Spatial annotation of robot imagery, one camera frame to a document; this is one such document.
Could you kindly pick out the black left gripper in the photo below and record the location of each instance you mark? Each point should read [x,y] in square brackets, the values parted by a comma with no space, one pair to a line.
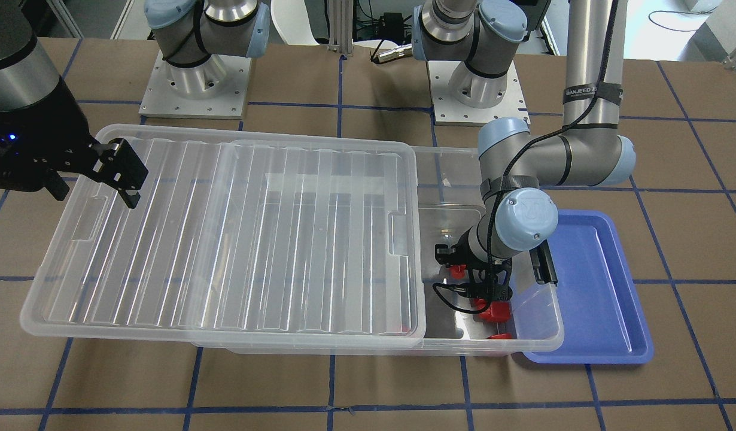
[467,242]

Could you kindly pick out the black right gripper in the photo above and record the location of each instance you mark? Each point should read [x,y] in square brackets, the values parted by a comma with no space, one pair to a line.
[55,127]

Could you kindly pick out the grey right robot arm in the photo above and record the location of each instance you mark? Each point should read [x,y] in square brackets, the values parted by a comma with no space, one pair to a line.
[27,73]

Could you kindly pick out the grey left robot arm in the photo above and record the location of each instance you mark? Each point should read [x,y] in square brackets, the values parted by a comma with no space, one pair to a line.
[483,36]

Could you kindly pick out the clear plastic storage box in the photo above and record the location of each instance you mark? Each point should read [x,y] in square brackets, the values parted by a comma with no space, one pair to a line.
[448,204]

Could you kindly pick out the blue plastic tray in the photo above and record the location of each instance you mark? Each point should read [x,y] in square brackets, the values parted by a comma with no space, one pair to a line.
[592,315]

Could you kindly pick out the clear plastic box lid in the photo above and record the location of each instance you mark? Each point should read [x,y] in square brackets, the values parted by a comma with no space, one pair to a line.
[241,240]

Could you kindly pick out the black box latch handle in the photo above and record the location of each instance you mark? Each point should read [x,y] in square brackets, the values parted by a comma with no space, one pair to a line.
[542,264]

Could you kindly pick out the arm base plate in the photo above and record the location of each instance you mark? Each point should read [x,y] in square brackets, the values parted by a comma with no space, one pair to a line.
[215,90]
[461,98]

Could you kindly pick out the aluminium extrusion post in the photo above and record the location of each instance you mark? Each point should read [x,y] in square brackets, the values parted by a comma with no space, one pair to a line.
[339,20]

